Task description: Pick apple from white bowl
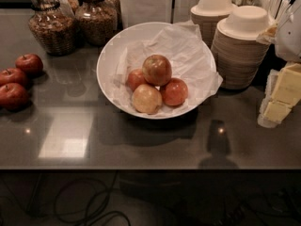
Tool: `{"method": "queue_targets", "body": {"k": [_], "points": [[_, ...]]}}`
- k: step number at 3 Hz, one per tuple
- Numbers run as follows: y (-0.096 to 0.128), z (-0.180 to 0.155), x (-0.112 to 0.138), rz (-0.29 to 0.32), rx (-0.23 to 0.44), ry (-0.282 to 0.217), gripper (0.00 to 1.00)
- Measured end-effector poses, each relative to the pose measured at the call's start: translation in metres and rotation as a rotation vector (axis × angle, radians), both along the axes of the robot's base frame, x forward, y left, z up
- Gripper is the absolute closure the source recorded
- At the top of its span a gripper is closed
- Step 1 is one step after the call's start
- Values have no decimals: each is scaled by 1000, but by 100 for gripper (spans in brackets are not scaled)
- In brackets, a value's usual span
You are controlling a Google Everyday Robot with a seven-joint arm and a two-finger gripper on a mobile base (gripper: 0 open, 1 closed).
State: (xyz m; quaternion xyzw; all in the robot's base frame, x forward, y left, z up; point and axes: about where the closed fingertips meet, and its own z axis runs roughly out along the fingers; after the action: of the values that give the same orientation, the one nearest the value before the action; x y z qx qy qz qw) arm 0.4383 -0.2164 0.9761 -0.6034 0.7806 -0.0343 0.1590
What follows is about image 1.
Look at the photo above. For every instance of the right red apple in bowl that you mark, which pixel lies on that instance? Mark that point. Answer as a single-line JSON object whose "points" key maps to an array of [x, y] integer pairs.
{"points": [[175, 92]]}

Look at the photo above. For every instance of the front yellow apple in bowl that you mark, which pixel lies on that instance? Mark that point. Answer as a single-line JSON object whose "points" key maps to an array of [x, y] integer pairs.
{"points": [[147, 99]]}

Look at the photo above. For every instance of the right glass cereal jar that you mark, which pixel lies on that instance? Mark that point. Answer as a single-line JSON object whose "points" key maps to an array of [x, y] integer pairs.
{"points": [[98, 21]]}

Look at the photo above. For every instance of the white paper liner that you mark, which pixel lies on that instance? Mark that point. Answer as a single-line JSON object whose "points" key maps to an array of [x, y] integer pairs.
{"points": [[191, 61]]}

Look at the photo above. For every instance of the yellow-red apple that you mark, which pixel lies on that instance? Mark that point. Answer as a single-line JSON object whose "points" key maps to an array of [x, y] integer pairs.
{"points": [[157, 70]]}

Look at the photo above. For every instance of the left red apple in bowl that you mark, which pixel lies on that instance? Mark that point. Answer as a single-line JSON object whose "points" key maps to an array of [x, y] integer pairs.
{"points": [[135, 78]]}

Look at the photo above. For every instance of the white bowl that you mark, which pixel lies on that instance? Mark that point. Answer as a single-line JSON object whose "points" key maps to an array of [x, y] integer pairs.
{"points": [[111, 53]]}

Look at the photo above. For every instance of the red apple in bowl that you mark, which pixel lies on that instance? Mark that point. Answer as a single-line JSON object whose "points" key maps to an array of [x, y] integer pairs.
{"points": [[175, 92], [135, 78]]}

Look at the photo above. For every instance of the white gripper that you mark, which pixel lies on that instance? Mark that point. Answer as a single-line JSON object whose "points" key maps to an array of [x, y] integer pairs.
{"points": [[290, 38]]}

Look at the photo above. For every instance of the left glass cereal jar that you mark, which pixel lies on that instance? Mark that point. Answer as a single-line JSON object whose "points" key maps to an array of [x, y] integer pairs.
{"points": [[52, 29]]}

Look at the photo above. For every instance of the front red apple on table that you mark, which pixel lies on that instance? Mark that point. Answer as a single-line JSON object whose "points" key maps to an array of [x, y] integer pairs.
{"points": [[13, 96]]}

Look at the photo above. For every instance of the middle red apple on table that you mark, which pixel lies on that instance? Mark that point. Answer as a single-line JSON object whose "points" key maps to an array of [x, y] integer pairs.
{"points": [[13, 75]]}

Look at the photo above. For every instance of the back red apple on table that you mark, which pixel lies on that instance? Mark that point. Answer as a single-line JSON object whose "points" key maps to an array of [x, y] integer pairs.
{"points": [[31, 64]]}

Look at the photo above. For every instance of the stack of paper bowls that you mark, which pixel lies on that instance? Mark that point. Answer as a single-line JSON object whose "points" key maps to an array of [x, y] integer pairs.
{"points": [[236, 51], [207, 13]]}

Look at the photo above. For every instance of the back stack of paper bowls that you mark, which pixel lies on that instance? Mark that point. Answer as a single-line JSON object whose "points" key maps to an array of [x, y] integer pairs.
{"points": [[207, 13]]}

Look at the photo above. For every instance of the front stack of paper bowls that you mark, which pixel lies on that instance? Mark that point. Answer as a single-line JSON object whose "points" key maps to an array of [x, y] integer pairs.
{"points": [[236, 51]]}

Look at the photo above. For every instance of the red apple on table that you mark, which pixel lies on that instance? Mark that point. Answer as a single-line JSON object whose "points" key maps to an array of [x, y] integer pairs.
{"points": [[13, 96], [31, 64], [13, 75]]}

